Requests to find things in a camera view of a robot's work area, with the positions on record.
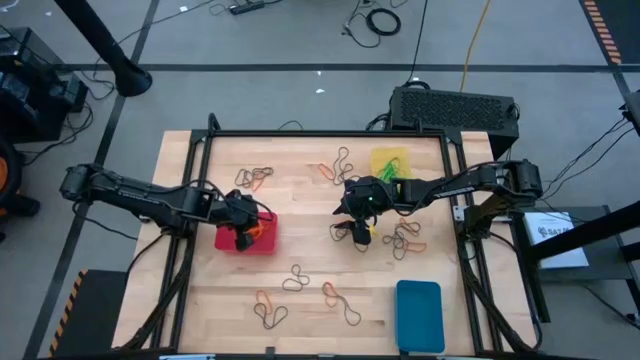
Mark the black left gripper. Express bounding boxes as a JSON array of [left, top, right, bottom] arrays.
[[217, 189, 274, 252]]

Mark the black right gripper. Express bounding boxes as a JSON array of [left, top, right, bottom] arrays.
[[333, 174, 401, 246]]

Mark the red plastic basket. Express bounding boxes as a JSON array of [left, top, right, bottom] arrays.
[[213, 209, 279, 256]]

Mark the yellow plastic basket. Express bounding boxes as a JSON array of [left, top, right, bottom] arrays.
[[369, 146, 414, 184]]

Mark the blue plastic basket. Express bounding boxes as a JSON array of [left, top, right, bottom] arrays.
[[394, 279, 446, 355]]

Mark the black computer case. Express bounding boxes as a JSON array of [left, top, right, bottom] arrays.
[[388, 85, 520, 161]]

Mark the black floor stand pole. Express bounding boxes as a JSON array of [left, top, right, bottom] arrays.
[[52, 0, 154, 99]]

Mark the black hazard-striped floor mat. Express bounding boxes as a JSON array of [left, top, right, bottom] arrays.
[[47, 268, 129, 359], [582, 0, 640, 66]]

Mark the white printed sheet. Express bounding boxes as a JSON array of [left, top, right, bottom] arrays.
[[522, 210, 590, 270]]

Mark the black power strip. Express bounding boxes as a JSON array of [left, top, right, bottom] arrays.
[[228, 0, 266, 16]]

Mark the orange black wheeled machine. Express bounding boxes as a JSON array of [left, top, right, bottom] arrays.
[[0, 137, 41, 241]]

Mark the black equipment cart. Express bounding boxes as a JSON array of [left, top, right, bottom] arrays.
[[0, 25, 90, 144]]

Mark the black metal beam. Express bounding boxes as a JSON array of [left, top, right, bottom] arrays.
[[519, 198, 640, 262]]

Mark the dark grey floor platform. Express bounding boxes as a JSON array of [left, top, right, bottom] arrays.
[[509, 203, 640, 321]]

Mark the grey device edge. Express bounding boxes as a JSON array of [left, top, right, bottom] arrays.
[[619, 89, 640, 136]]

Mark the black aluminium table frame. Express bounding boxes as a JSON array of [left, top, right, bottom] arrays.
[[119, 112, 546, 354]]

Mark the coiled black cable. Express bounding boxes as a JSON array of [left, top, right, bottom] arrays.
[[365, 7, 402, 37]]

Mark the black hanging cable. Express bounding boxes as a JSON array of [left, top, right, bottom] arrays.
[[403, 0, 430, 86]]

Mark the yellow hanging cable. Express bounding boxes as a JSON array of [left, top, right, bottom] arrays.
[[458, 0, 494, 94]]

